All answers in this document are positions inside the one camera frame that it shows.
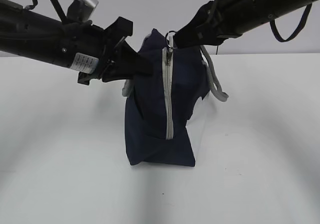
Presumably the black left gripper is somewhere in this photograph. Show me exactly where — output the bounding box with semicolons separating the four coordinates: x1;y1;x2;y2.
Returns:
58;17;153;85

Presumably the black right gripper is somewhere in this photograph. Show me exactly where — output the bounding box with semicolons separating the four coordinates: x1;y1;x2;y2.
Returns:
174;0;242;48

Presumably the navy and white lunch bag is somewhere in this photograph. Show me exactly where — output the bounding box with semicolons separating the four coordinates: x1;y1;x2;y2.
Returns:
122;29;229;167

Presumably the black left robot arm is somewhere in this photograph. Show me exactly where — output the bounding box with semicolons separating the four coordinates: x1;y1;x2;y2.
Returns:
0;0;153;85

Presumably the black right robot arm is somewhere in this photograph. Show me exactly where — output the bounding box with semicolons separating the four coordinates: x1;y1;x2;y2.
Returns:
173;0;318;48

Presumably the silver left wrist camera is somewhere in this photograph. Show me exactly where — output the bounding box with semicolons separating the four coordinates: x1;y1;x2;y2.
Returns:
66;0;99;22

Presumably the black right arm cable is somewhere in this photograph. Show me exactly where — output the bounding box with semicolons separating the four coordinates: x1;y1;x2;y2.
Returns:
269;3;313;43

